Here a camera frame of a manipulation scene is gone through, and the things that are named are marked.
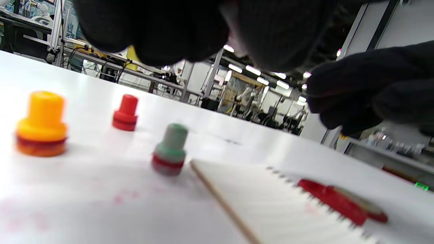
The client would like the orange reward stamp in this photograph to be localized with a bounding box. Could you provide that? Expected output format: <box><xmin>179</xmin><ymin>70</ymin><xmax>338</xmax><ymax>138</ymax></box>
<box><xmin>15</xmin><ymin>90</ymin><xmax>68</xmax><ymax>157</ymax></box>

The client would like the red ink pad lid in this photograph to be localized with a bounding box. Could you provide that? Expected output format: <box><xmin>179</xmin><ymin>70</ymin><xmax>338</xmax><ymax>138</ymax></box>
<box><xmin>298</xmin><ymin>179</ymin><xmax>369</xmax><ymax>226</ymax></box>

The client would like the green reward stamp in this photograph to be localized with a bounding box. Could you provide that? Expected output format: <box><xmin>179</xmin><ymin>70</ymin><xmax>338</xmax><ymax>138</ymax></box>
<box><xmin>152</xmin><ymin>123</ymin><xmax>189</xmax><ymax>177</ymax></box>

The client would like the white lined spiral notebook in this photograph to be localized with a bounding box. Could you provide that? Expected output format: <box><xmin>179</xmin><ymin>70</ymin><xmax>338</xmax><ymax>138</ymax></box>
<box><xmin>189</xmin><ymin>159</ymin><xmax>383</xmax><ymax>244</ymax></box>

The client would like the red reward stamp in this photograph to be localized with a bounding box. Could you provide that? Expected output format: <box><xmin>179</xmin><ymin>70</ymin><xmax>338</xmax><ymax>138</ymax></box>
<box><xmin>112</xmin><ymin>94</ymin><xmax>139</xmax><ymax>132</ymax></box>

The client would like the person's right hand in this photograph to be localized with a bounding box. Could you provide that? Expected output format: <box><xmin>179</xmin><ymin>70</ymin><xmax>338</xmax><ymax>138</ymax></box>
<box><xmin>305</xmin><ymin>41</ymin><xmax>434</xmax><ymax>138</ymax></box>

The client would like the red lid with yellow label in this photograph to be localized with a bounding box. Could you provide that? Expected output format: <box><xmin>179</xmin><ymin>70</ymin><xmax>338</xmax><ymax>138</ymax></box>
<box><xmin>334</xmin><ymin>186</ymin><xmax>389</xmax><ymax>224</ymax></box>

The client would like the person's left hand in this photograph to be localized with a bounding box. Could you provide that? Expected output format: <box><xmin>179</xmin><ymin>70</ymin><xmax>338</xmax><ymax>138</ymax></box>
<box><xmin>73</xmin><ymin>0</ymin><xmax>339</xmax><ymax>72</ymax></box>

